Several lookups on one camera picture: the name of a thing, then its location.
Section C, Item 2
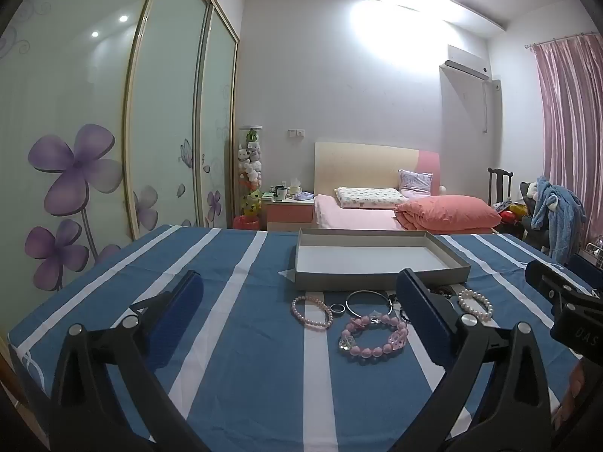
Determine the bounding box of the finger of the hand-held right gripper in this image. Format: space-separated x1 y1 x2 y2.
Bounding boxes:
569 253 598 293
525 259 600 312

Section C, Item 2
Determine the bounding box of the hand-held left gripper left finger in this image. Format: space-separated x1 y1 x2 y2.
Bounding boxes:
49 270 213 452

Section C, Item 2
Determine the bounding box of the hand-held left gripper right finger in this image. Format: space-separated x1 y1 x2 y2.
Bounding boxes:
386 267 562 452

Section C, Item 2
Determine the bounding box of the silver bangle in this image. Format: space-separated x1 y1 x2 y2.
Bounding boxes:
346 289 395 316

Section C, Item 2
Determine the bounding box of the white pearl bracelet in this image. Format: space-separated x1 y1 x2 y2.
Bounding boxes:
458 288 493 321

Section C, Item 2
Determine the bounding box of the grey cardboard tray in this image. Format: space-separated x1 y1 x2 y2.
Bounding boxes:
294 228 459 292

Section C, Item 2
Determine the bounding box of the chunky pink bead bracelet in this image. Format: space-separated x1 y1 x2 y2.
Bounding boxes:
337 312 410 359

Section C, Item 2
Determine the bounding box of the small pink pearl bracelet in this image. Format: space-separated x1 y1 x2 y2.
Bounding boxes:
291 295 333 330

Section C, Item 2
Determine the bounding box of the person's right hand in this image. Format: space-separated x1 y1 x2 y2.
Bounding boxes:
550 358 586 435

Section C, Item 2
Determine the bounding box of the dark office chair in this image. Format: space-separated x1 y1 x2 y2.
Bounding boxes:
519 181 553 251

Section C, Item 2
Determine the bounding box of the blue fleece robe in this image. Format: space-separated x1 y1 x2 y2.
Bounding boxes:
531 176 588 264

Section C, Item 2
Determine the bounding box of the blue white striped tablecloth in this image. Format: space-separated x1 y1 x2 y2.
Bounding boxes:
7 225 599 452

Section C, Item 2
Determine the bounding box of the folded salmon quilt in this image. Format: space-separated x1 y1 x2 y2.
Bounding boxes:
395 195 501 232

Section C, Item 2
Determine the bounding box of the dark wooden chair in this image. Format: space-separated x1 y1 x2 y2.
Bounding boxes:
487 167 513 209

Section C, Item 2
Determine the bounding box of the bed with pink sheet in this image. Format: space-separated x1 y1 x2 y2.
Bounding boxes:
313 193 495 235

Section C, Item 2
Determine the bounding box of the white printed pillow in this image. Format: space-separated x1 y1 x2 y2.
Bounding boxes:
334 186 406 209

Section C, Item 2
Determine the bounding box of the purple pillow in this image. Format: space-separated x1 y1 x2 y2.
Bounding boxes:
398 169 433 197

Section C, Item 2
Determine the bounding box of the pink nightstand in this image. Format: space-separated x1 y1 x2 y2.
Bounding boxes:
261 195 315 232

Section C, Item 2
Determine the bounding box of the pink curtain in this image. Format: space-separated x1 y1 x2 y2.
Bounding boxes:
525 33 603 264

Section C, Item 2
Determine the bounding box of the beige pink headboard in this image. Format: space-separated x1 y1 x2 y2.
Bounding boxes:
315 141 442 197

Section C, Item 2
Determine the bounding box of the clear tube of plush toys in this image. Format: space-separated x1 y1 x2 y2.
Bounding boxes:
238 125 263 220

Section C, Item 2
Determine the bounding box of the flower print sliding wardrobe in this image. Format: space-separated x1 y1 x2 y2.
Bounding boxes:
0 0 241 293

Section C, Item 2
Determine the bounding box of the white air conditioner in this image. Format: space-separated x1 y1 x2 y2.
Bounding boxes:
444 44 493 81

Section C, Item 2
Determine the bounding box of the black bead string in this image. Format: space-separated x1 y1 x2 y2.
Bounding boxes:
389 294 412 325

